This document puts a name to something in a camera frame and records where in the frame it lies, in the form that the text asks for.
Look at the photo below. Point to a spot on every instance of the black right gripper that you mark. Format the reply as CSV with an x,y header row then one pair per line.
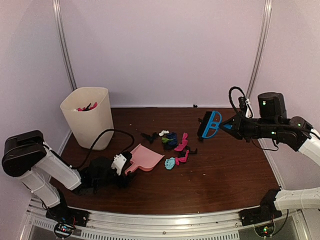
x,y
237,122

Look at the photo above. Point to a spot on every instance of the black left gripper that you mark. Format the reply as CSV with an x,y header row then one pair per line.
x,y
125,180

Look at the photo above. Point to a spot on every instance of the pink plastic dustpan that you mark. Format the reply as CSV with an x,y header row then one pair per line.
x,y
144,159

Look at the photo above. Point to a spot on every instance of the blue hand brush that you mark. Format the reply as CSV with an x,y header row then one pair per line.
x,y
210,125

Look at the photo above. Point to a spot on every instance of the light blue paper scrap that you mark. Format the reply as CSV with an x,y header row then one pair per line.
x,y
170,163

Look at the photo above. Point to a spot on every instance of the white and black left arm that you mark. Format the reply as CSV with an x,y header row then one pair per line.
x,y
28,154

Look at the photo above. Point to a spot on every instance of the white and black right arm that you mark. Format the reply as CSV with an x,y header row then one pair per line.
x,y
295,132

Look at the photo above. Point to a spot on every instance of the scraps inside bin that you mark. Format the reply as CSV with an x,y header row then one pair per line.
x,y
89,107

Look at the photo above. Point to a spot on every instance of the green paper scrap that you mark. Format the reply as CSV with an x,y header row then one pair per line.
x,y
165,140

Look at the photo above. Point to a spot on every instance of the white paper scrap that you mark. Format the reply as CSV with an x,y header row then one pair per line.
x,y
163,132

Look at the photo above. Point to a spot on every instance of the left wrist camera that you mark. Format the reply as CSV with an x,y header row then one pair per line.
x,y
118,164

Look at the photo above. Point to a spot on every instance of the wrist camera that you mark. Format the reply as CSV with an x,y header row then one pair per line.
x,y
246,107
118,164

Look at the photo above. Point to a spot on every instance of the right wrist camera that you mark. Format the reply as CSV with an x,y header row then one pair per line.
x,y
246,107

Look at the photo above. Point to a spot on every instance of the front aluminium rail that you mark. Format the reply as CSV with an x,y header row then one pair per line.
x,y
224,225

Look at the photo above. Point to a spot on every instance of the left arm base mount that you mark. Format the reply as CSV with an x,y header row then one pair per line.
x,y
67,219

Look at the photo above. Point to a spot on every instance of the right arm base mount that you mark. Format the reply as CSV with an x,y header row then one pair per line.
x,y
263,216

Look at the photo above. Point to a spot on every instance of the right aluminium frame post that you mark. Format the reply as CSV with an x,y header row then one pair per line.
x,y
264,30

